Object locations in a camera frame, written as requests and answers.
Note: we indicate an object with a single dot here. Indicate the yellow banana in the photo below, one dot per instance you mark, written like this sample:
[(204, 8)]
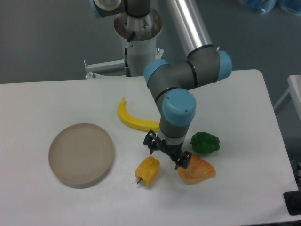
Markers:
[(133, 122)]

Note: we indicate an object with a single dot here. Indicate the white side table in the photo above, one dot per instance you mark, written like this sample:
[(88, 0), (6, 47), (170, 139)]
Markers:
[(293, 92)]

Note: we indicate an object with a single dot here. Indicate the green bell pepper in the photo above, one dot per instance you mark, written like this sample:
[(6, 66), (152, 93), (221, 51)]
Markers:
[(203, 143)]

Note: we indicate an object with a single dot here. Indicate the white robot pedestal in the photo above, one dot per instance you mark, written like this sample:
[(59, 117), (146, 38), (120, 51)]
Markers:
[(139, 45)]

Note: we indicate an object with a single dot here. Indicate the beige round plate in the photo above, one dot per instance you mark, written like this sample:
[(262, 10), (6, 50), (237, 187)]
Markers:
[(81, 155)]

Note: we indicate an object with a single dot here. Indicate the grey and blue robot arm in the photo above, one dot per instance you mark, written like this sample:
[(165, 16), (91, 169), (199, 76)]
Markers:
[(170, 85)]

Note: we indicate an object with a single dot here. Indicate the blue plastic bags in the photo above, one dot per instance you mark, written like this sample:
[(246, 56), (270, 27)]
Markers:
[(292, 7)]

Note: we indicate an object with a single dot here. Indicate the yellow bell pepper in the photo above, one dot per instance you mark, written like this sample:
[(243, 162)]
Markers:
[(147, 170)]

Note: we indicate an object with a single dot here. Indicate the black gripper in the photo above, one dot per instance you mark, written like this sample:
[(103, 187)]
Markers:
[(182, 159)]

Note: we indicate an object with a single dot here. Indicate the black device at edge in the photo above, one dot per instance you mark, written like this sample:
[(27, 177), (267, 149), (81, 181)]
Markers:
[(293, 202)]

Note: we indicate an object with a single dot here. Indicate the orange triangular pastry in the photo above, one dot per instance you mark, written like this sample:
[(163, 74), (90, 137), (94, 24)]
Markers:
[(198, 170)]

